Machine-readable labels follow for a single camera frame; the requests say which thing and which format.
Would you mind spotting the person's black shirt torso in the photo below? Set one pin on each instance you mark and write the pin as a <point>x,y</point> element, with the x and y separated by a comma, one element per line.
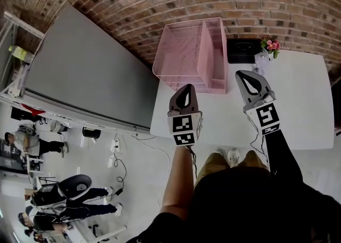
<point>239,210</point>

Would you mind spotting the person's left leg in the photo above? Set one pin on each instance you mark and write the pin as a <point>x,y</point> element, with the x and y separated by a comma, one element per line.
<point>213,167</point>

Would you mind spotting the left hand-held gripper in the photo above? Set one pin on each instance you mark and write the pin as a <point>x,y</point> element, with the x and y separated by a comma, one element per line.
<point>183,127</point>

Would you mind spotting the white metal shelf frame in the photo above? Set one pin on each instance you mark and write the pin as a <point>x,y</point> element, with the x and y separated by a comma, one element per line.
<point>24,24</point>

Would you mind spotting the person's left forearm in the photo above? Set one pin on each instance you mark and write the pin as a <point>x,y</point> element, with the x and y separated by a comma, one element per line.
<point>178,183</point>

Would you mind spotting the person's right leg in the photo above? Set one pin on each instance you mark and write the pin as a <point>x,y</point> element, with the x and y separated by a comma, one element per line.
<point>253,160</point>

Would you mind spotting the pink mesh desk organizer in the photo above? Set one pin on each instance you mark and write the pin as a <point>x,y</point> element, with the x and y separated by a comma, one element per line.
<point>210,50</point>

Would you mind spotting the person's leg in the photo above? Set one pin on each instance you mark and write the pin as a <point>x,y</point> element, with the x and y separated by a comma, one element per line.
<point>253,160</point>
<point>213,167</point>

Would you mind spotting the grey partition panel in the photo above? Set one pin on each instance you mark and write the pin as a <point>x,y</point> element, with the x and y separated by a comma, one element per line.
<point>88,71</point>

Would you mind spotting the pink flower pot plant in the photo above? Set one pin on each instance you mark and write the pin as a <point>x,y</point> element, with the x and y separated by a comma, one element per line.
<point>271,45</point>

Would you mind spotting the black round bin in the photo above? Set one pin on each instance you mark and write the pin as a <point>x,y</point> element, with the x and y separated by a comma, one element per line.
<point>91,132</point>

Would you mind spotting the person's right forearm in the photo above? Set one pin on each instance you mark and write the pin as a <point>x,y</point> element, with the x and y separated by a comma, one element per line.
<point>282,156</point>

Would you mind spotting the black oval chair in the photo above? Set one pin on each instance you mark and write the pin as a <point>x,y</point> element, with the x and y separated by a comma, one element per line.
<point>76,186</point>

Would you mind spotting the black box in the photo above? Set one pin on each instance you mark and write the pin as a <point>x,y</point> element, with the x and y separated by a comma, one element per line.
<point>242,51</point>

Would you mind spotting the person's right white shoe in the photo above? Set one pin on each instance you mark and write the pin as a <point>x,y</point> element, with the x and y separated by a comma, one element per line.
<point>234,157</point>

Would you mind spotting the red paper item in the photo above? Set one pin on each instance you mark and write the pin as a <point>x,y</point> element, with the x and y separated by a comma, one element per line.
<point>32,109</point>

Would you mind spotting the yellow green packet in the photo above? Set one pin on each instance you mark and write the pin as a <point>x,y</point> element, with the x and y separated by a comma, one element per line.
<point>18,53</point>

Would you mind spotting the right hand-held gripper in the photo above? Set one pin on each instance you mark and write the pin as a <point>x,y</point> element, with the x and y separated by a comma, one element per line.
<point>266,116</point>

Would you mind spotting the white power strip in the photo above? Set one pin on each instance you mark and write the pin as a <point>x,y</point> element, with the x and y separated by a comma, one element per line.
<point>116,146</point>

